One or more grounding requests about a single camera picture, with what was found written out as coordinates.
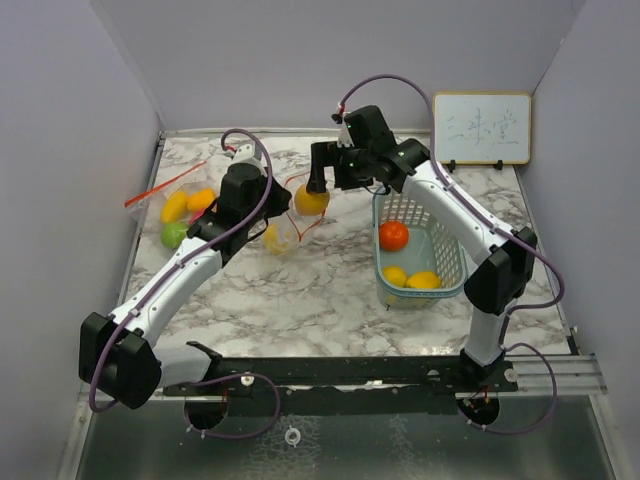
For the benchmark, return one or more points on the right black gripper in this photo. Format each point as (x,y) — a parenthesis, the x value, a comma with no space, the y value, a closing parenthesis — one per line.
(324,154)

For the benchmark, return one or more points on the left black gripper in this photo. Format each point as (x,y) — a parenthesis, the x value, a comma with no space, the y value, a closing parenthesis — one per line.
(279,204)

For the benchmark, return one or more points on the orange fruit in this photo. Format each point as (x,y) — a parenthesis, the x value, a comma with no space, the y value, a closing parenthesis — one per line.
(309,203)

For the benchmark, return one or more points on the pink fruit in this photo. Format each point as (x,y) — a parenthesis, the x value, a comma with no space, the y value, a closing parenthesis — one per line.
(196,215)

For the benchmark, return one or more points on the clear zip bag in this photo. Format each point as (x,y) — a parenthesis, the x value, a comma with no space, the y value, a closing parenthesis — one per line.
(148,204)
(303,226)

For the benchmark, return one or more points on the clear zip top bag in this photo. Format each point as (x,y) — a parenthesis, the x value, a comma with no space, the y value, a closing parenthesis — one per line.
(148,204)

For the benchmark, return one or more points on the green apple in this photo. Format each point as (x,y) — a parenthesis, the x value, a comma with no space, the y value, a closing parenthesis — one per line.
(173,234)

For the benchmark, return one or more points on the orange tangerine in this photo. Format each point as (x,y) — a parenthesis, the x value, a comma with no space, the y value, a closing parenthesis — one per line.
(393,236)

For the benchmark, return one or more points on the small yellow lemon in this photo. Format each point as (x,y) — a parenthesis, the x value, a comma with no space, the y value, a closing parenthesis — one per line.
(395,276)

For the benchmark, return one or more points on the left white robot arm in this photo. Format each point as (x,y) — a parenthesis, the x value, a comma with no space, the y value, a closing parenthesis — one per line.
(118,354)

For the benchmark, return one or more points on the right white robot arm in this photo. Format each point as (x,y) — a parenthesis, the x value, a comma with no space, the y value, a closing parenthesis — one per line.
(503,256)

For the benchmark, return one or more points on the light blue plastic basket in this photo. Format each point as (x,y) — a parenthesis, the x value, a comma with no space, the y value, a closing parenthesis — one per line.
(430,248)

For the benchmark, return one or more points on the small whiteboard with writing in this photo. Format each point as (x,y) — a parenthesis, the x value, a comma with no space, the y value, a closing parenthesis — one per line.
(482,128)

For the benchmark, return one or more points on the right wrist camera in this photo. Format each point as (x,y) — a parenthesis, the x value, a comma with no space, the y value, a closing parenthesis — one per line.
(344,138)

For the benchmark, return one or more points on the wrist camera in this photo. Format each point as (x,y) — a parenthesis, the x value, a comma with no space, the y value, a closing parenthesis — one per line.
(344,138)
(248,153)

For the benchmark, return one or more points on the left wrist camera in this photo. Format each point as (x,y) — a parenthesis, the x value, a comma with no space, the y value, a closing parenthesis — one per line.
(248,153)

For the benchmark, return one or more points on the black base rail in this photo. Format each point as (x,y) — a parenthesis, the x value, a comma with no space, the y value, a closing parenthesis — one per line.
(346,385)

